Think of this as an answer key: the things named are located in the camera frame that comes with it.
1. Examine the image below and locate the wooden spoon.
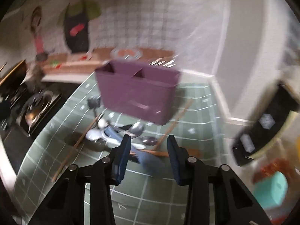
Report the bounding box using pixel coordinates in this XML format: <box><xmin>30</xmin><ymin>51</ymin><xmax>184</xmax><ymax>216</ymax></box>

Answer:
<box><xmin>130</xmin><ymin>148</ymin><xmax>201</xmax><ymax>158</ymax></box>

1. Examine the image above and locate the green cutting mat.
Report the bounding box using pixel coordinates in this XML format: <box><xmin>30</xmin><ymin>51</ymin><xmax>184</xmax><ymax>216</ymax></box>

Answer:
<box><xmin>13</xmin><ymin>75</ymin><xmax>228</xmax><ymax>224</ymax></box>

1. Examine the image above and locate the metal spoon lower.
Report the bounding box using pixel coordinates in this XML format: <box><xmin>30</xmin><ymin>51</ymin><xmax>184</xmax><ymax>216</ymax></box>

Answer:
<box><xmin>138</xmin><ymin>136</ymin><xmax>158</xmax><ymax>146</ymax></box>

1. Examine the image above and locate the metal spoon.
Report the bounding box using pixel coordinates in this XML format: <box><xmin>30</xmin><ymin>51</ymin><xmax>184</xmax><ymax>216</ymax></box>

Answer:
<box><xmin>116</xmin><ymin>121</ymin><xmax>145</xmax><ymax>137</ymax></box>
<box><xmin>138</xmin><ymin>136</ymin><xmax>158</xmax><ymax>146</ymax></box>

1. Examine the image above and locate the wooden chopstick right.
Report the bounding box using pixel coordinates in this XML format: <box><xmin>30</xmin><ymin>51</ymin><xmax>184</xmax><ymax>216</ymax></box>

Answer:
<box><xmin>153</xmin><ymin>99</ymin><xmax>194</xmax><ymax>150</ymax></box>

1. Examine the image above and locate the wooden chopstick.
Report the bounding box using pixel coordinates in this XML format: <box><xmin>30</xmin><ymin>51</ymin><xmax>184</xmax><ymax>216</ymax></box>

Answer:
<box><xmin>153</xmin><ymin>99</ymin><xmax>194</xmax><ymax>150</ymax></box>
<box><xmin>51</xmin><ymin>112</ymin><xmax>104</xmax><ymax>183</ymax></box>

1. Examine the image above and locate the metal spoon upper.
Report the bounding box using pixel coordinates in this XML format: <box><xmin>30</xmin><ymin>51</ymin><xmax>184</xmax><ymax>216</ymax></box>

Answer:
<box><xmin>116</xmin><ymin>121</ymin><xmax>145</xmax><ymax>137</ymax></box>

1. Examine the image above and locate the wooden chopstick left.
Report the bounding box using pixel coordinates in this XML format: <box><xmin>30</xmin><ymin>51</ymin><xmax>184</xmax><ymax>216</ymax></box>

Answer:
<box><xmin>51</xmin><ymin>112</ymin><xmax>104</xmax><ymax>183</ymax></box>

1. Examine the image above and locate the teal box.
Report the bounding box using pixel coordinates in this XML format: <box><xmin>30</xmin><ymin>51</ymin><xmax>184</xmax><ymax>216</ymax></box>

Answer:
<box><xmin>253</xmin><ymin>171</ymin><xmax>288</xmax><ymax>210</ymax></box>

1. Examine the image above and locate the purple plastic utensil holder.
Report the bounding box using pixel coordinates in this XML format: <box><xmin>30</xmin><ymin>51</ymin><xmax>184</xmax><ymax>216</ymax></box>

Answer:
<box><xmin>94</xmin><ymin>60</ymin><xmax>181</xmax><ymax>125</ymax></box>

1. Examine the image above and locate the steel sink basin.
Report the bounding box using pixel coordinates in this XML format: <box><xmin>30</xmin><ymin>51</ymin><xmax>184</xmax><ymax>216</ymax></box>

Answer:
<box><xmin>16</xmin><ymin>89</ymin><xmax>62</xmax><ymax>137</ymax></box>

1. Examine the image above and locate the wooden cutting board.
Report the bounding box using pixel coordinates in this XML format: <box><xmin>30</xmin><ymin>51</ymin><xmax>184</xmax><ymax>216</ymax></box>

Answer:
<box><xmin>38</xmin><ymin>47</ymin><xmax>175</xmax><ymax>75</ymax></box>

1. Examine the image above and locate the black box with labels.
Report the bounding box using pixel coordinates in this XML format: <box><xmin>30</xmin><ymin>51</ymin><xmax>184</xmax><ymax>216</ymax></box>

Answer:
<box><xmin>231</xmin><ymin>80</ymin><xmax>299</xmax><ymax>166</ymax></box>

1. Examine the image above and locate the black apron wall picture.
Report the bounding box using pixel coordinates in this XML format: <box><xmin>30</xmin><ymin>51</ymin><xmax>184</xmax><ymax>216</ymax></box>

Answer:
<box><xmin>59</xmin><ymin>0</ymin><xmax>101</xmax><ymax>53</ymax></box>

